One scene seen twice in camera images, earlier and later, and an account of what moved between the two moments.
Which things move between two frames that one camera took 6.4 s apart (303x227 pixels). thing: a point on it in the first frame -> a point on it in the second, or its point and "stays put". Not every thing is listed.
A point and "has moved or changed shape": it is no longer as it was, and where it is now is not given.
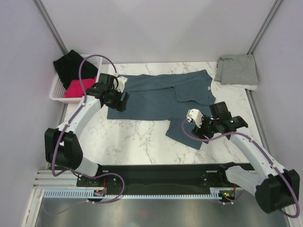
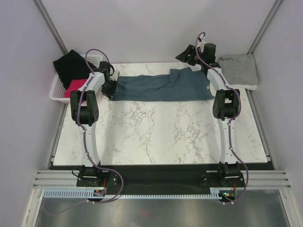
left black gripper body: [114, 99] -> [109, 89]
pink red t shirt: [74, 89] stays put
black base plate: [157, 179] stays put
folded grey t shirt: [236, 69] stays put
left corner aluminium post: [44, 15] stays put
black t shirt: [67, 67] stays put
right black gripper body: [207, 128] -> [198, 59]
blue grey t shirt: [167, 97] has moved or changed shape
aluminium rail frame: [54, 178] stays put
